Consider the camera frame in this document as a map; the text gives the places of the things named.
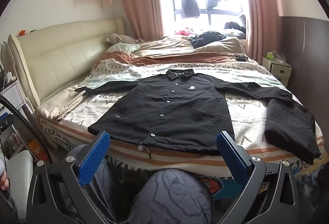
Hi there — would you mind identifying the colourful patterned mat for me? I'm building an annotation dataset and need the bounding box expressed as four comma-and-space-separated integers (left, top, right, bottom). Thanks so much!
199, 176, 270, 201

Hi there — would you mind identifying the black button-up jacket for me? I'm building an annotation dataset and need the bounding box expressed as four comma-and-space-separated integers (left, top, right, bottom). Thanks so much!
74, 68, 293, 160

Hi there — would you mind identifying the beige and brown duvet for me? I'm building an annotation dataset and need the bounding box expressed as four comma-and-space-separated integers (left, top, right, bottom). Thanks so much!
103, 35, 257, 67

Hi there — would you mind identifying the orange box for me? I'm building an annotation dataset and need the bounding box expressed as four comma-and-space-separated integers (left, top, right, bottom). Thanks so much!
27, 137, 44, 160

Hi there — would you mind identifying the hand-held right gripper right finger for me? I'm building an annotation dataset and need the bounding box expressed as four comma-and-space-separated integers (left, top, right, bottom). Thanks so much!
213, 131, 302, 224

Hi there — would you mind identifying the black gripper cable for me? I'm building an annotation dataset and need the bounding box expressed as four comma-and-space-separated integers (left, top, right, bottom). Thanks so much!
0, 95, 52, 165

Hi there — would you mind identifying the person's left leg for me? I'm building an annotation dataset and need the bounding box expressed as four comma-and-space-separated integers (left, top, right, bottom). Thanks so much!
63, 144, 147, 224

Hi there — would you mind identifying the bed with patterned sheet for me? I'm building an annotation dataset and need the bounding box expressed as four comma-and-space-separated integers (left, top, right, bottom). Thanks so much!
36, 58, 324, 178

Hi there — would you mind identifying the black knitted garment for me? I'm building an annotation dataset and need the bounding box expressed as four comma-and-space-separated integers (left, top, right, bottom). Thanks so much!
189, 31, 227, 49

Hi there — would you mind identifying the black folded garment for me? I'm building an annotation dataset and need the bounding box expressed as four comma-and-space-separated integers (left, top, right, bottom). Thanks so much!
265, 99, 322, 165

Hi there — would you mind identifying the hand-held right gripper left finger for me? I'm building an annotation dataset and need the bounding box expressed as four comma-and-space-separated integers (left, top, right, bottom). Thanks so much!
26, 131, 115, 224

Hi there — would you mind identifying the cream nightstand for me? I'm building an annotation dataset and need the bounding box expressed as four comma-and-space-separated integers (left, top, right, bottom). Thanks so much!
261, 56, 292, 81

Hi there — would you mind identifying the person's left hand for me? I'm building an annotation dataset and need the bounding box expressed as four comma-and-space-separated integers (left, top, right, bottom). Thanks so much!
0, 174, 10, 191

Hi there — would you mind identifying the dark brown wardrobe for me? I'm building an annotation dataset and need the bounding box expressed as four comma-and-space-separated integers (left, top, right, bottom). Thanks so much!
279, 16, 329, 118

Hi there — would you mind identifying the window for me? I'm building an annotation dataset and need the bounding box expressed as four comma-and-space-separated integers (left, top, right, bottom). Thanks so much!
167, 0, 247, 34

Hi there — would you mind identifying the person's leg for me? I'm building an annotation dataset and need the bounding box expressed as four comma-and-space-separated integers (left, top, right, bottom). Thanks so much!
63, 144, 147, 224
126, 169, 214, 224

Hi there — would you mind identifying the person's right leg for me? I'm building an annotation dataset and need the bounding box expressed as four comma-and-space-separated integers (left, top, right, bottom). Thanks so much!
126, 169, 214, 224

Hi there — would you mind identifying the dark cloth bundle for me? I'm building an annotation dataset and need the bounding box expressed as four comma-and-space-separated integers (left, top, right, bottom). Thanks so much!
224, 21, 246, 32

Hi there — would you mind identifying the grey plush toy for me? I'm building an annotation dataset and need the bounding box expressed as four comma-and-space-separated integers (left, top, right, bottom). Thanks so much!
105, 33, 137, 45

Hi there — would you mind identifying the pale green pillow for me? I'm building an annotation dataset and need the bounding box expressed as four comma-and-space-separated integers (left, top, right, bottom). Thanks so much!
107, 43, 142, 54

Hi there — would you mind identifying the beige folded sheet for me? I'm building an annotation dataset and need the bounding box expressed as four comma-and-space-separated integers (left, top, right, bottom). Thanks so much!
38, 90, 89, 121

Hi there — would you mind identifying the cream padded headboard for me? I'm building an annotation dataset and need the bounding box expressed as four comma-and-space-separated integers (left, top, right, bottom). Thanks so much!
8, 17, 125, 111

